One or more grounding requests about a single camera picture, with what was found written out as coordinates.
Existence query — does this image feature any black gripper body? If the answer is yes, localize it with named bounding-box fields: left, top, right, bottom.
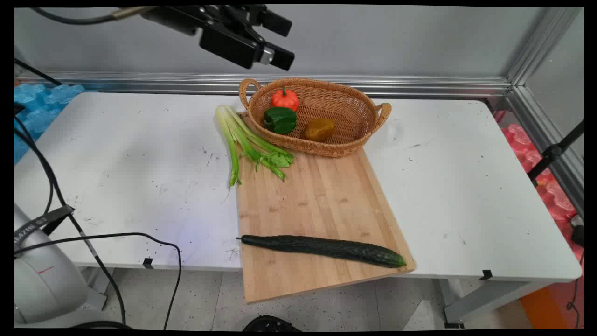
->
left=140, top=5, right=236, bottom=38

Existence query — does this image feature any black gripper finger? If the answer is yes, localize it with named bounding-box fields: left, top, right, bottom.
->
left=229, top=6, right=293, bottom=37
left=199, top=21, right=296, bottom=71

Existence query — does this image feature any brown potato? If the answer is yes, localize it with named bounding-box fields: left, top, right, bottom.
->
left=305, top=118, right=336, bottom=142

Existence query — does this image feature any green toy bell pepper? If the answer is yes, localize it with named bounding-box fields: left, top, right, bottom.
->
left=264, top=107, right=298, bottom=135

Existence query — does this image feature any green toy celery bunch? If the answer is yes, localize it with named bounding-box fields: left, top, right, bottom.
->
left=215, top=105, right=295, bottom=187

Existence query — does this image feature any blue foam floor mat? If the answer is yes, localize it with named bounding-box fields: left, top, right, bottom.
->
left=14, top=83, right=85, bottom=165

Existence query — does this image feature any bamboo cutting board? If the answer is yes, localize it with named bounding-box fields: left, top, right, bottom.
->
left=235, top=112, right=417, bottom=305

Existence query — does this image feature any dark green toy cucumber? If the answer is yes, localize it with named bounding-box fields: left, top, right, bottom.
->
left=236, top=234, right=407, bottom=269

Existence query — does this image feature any black round object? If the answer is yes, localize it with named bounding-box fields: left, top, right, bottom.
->
left=242, top=315, right=303, bottom=332

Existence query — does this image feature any black tripod pole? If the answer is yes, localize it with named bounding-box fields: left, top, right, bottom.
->
left=527, top=120, right=584, bottom=183

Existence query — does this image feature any red foam floor mat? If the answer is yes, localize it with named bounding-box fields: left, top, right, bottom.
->
left=493, top=110, right=584, bottom=263

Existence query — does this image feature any small black device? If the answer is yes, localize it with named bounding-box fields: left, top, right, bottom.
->
left=570, top=215, right=584, bottom=248

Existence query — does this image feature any aluminium frame rail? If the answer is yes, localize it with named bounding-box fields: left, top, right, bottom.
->
left=506, top=7, right=584, bottom=217
left=14, top=71, right=514, bottom=98

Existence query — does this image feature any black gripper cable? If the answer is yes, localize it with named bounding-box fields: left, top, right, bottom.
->
left=30, top=7, right=150, bottom=25

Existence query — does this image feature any woven wicker basket with handles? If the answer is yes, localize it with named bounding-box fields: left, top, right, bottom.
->
left=239, top=77, right=392, bottom=158

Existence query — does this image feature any thick black cable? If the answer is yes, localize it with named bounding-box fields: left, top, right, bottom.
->
left=14, top=114, right=127, bottom=326

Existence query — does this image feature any thin black cable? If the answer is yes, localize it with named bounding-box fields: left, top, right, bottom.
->
left=14, top=232, right=183, bottom=330

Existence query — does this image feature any black labelled strap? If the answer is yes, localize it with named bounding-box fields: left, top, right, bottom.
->
left=14, top=204, right=76, bottom=245

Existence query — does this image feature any grey table leg frame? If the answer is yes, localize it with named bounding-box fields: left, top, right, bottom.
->
left=437, top=278, right=562, bottom=328

